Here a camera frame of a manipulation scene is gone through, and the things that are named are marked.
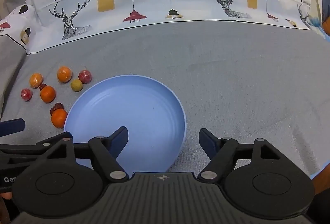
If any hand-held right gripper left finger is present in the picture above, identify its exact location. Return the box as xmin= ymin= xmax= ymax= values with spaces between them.
xmin=39 ymin=126 xmax=129 ymax=183

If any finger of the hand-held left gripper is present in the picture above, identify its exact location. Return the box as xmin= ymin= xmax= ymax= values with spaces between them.
xmin=0 ymin=132 xmax=73 ymax=165
xmin=0 ymin=118 xmax=26 ymax=137

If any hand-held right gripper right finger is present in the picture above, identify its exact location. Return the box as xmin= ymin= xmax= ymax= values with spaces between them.
xmin=198 ymin=128 xmax=292 ymax=183

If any blue plate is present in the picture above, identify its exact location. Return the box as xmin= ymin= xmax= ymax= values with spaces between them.
xmin=64 ymin=74 xmax=187 ymax=173

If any bare orange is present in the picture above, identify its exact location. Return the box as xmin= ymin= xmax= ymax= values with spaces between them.
xmin=51 ymin=109 xmax=68 ymax=129
xmin=40 ymin=86 xmax=56 ymax=103

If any plastic-wrapped red fruit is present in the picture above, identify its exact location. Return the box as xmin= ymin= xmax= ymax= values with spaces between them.
xmin=78 ymin=70 xmax=92 ymax=84
xmin=21 ymin=88 xmax=33 ymax=102

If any person's left hand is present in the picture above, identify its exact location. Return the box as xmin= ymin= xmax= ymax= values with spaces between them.
xmin=0 ymin=192 xmax=13 ymax=224

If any plastic-wrapped orange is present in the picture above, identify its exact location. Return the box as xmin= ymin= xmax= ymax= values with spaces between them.
xmin=29 ymin=73 xmax=43 ymax=88
xmin=57 ymin=66 xmax=72 ymax=83

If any yellow-green round fruit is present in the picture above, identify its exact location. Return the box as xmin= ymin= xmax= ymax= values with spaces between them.
xmin=71 ymin=79 xmax=83 ymax=92

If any grey sofa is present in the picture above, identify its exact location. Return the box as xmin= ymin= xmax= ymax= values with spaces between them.
xmin=0 ymin=0 xmax=330 ymax=180

